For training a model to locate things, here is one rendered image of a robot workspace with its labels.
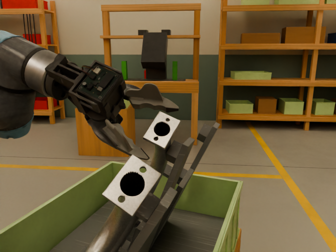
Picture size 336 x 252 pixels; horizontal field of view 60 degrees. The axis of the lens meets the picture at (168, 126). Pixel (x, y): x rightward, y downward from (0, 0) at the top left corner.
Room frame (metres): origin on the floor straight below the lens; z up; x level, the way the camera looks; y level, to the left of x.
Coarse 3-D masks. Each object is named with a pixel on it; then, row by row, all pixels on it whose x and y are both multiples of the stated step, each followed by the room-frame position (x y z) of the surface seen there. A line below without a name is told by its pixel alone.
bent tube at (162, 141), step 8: (160, 112) 0.47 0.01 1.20; (160, 120) 0.46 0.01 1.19; (176, 120) 0.46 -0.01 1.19; (152, 128) 0.45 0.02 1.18; (160, 128) 0.48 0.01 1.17; (168, 128) 0.47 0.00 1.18; (176, 128) 0.46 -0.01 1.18; (144, 136) 0.44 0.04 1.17; (152, 136) 0.44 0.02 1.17; (160, 136) 0.44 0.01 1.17; (168, 136) 0.44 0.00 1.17; (160, 144) 0.43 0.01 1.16; (168, 144) 0.48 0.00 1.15; (160, 152) 0.49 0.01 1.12; (152, 160) 0.52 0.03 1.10; (160, 160) 0.51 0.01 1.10; (160, 168) 0.52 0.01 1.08; (160, 176) 0.52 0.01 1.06; (152, 192) 0.51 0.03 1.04; (136, 216) 0.48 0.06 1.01; (128, 224) 0.46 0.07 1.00; (128, 232) 0.46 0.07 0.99; (120, 240) 0.44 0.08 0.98; (112, 248) 0.43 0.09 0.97
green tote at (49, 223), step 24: (120, 168) 0.85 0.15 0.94; (144, 168) 0.82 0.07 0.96; (72, 192) 0.69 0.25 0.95; (96, 192) 0.78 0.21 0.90; (192, 192) 0.77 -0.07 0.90; (216, 192) 0.74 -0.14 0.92; (240, 192) 0.69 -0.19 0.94; (24, 216) 0.55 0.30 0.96; (48, 216) 0.61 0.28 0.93; (72, 216) 0.68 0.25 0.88; (0, 240) 0.49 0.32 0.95; (24, 240) 0.54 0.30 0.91; (48, 240) 0.60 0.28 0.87
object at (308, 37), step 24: (264, 0) 4.90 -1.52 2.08; (288, 0) 4.89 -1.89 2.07; (312, 0) 4.83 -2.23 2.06; (240, 48) 4.86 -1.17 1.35; (264, 48) 4.82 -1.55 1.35; (288, 48) 4.79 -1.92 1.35; (312, 48) 4.75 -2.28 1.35; (240, 72) 4.93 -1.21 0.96; (264, 72) 4.91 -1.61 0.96; (312, 72) 4.79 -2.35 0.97; (264, 96) 5.22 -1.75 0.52; (312, 96) 4.78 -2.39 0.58; (216, 120) 5.36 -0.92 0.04; (288, 120) 4.78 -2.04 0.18; (312, 120) 4.74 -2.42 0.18
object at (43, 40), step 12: (0, 0) 5.38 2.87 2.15; (12, 0) 5.31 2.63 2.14; (24, 0) 5.29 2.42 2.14; (36, 0) 5.31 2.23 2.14; (0, 12) 5.26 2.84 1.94; (12, 12) 5.24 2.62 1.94; (24, 12) 5.22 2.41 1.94; (36, 12) 5.20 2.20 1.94; (48, 12) 5.61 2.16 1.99; (24, 24) 5.22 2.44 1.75; (24, 36) 5.30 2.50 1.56; (36, 36) 5.29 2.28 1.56; (48, 36) 5.61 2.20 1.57; (36, 108) 5.30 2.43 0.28; (48, 108) 5.24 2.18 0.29; (60, 108) 5.66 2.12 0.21
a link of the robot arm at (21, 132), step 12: (0, 96) 0.52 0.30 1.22; (12, 96) 0.52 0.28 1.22; (24, 96) 0.54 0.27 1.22; (0, 108) 0.51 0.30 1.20; (12, 108) 0.53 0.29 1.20; (24, 108) 0.54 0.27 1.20; (0, 120) 0.51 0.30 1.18; (12, 120) 0.53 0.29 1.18; (24, 120) 0.55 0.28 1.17; (0, 132) 0.53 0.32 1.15; (12, 132) 0.54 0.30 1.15; (24, 132) 0.56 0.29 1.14
